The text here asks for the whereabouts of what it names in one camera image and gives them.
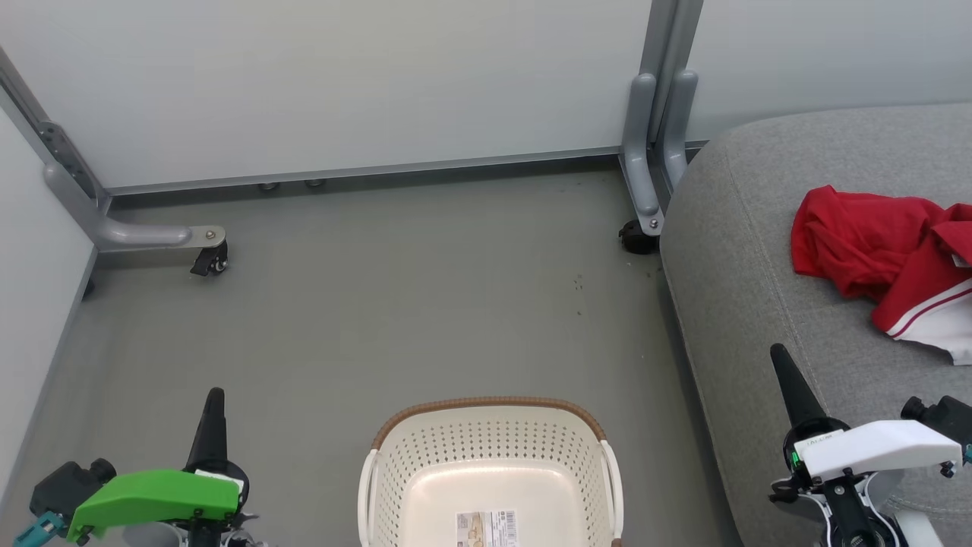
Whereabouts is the grey partition bottom rail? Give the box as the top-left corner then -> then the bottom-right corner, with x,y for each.
103,144 -> 707,200

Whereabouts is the cream perforated laundry basket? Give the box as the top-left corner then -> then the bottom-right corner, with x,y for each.
357,395 -> 625,547

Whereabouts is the paper label sticker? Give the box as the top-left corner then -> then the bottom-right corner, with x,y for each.
456,511 -> 519,547

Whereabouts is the black caster wheel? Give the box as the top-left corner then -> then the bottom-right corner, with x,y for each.
618,219 -> 660,255
190,245 -> 229,278

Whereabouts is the grey double partition post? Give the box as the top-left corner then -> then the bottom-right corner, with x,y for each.
619,0 -> 703,238

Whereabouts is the teal cable connector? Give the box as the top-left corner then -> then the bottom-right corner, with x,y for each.
11,511 -> 68,547

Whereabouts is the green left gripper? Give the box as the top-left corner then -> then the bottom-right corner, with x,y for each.
67,387 -> 256,547

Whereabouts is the grey fabric sofa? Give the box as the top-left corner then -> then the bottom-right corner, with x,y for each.
659,103 -> 972,547

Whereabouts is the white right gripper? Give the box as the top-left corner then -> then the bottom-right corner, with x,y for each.
769,343 -> 962,484

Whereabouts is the grey partition foot with caster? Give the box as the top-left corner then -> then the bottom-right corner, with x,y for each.
0,46 -> 227,255

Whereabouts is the red shirt with white trim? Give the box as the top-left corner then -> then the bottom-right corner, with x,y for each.
790,185 -> 972,367

